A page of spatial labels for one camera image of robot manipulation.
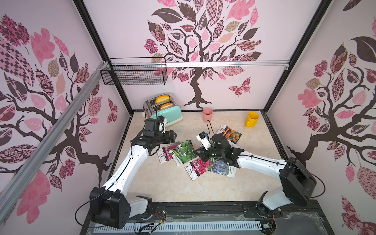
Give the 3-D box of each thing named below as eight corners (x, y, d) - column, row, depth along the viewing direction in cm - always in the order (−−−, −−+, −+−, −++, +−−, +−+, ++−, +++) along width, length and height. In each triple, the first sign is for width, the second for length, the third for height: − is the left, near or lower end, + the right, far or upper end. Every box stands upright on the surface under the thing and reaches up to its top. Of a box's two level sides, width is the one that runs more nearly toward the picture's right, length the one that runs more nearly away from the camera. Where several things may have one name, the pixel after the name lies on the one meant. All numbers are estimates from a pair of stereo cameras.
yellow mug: (245, 128, 110) (249, 120, 103) (242, 119, 116) (246, 111, 109) (256, 128, 110) (261, 120, 103) (253, 119, 116) (257, 111, 109)
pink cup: (202, 122, 113) (203, 115, 107) (202, 115, 118) (202, 107, 112) (212, 122, 113) (213, 115, 107) (211, 115, 118) (212, 107, 112)
